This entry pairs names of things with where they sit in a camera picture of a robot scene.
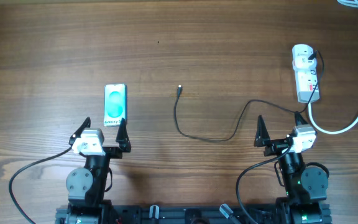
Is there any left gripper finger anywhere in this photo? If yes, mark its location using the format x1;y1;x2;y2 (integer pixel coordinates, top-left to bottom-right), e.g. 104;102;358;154
68;117;91;145
116;118;131;148

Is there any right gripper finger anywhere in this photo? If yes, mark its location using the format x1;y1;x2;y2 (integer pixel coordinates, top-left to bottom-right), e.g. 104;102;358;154
254;115;271;147
294;111;308;126

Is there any teal Galaxy smartphone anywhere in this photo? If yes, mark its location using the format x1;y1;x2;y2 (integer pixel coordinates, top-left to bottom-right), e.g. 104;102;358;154
104;83;127;127

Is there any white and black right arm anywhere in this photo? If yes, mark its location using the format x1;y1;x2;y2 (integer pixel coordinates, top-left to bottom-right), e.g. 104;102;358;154
254;112;333;224

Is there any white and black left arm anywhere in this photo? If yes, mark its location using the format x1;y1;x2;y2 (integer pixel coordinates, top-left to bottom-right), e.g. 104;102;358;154
55;117;131;224

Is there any white USB charger plug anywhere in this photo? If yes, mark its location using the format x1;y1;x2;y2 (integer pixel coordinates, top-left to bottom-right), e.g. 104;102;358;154
292;55;317;72

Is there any white power strip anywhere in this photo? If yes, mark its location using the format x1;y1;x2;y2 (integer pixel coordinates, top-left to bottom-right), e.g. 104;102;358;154
292;44;319;104

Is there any black right camera cable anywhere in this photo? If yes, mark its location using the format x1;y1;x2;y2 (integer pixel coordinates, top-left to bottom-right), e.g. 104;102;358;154
236;144;293;224

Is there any black camera cable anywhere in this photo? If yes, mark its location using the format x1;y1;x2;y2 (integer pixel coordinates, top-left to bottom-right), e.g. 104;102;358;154
236;144;293;224
8;146;74;224

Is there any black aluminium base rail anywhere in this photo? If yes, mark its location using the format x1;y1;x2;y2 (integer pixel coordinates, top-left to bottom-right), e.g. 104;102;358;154
55;203;332;224

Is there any black USB charging cable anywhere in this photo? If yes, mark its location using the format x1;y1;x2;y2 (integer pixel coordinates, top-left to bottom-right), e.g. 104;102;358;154
173;49;325;143

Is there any black left camera cable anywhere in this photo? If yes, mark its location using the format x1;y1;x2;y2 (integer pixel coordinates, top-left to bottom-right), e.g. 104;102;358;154
8;146;74;224

